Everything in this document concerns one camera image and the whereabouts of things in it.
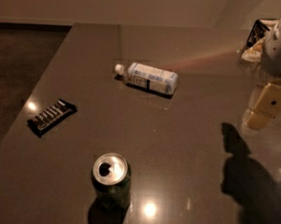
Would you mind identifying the black snack bar wrapper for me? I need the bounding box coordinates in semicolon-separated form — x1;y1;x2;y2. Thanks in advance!
27;99;77;137

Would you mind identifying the black wire basket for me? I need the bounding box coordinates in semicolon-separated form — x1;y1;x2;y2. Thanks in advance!
241;17;278;63

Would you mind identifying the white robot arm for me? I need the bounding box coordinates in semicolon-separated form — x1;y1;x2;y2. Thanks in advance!
241;17;281;131

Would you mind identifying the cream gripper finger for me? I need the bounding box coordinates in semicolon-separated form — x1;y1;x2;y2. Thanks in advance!
245;109;271;131

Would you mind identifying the blue plastic bottle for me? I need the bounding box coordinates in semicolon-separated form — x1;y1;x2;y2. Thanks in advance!
114;63;178;95

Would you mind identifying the green soda can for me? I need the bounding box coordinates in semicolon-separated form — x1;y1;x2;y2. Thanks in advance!
91;153;132;210

